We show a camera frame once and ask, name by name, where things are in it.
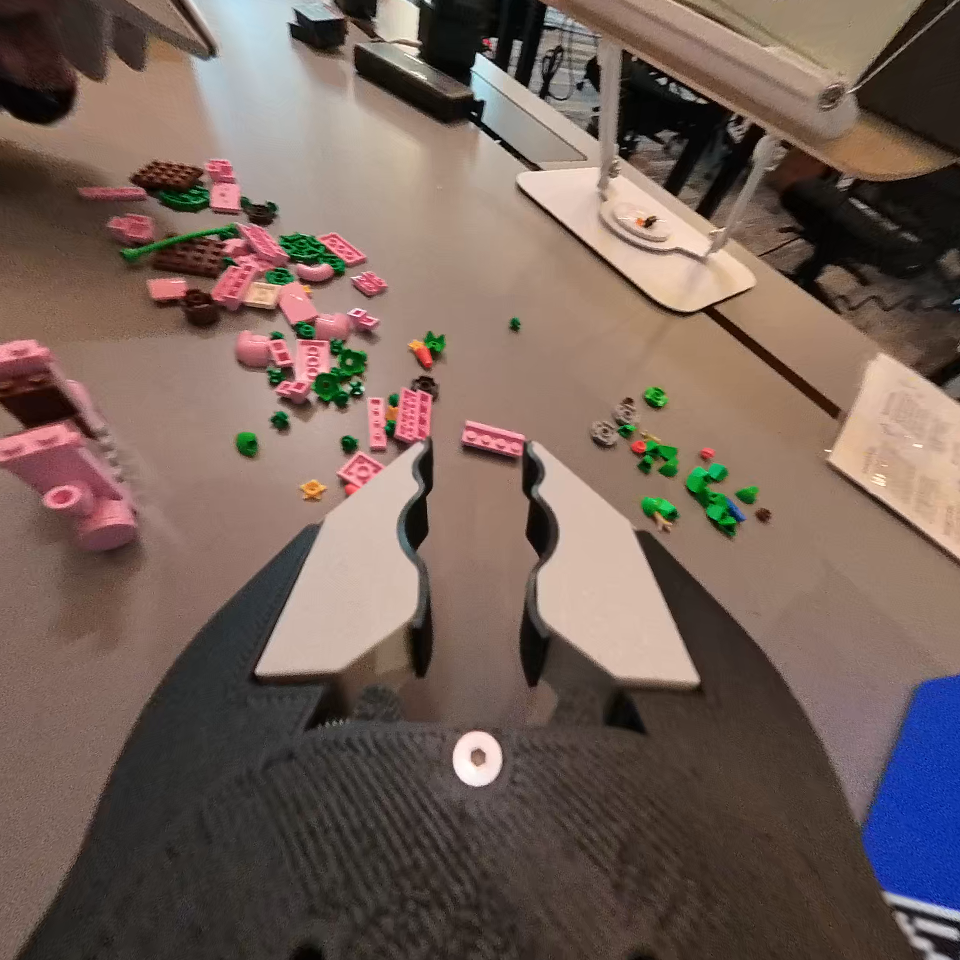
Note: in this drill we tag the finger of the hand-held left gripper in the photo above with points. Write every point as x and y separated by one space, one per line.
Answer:
94 37
172 26

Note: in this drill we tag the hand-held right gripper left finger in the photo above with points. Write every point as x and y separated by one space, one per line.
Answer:
345 600

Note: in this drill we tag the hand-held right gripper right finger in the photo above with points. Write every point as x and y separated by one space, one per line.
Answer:
607 607

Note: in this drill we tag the pink brown brick assembly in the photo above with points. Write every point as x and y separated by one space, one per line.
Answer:
45 450

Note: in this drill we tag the yellow star piece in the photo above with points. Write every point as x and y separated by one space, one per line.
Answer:
313 490

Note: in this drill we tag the pink square plate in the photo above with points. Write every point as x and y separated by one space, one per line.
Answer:
362 469

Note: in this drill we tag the small black box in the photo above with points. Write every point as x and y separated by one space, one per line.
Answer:
319 22

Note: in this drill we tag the cluster of small green pieces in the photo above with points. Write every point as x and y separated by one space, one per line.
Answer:
705 480

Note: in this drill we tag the long pink plate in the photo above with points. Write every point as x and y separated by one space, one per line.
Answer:
491 439

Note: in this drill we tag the pile of toy bricks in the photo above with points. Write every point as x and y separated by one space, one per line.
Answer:
311 360

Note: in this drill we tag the black flat device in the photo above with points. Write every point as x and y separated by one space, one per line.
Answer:
412 79

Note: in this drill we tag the printed paper sheet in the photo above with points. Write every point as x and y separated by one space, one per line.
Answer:
900 450

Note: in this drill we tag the blue plastic bin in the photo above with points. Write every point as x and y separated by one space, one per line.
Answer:
915 787

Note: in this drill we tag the white adjustable stand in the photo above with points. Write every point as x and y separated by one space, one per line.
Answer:
675 255

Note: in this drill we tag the small black orange piece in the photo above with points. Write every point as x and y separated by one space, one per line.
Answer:
649 221

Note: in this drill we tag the black office chair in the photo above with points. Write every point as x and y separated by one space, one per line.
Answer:
675 120
862 240

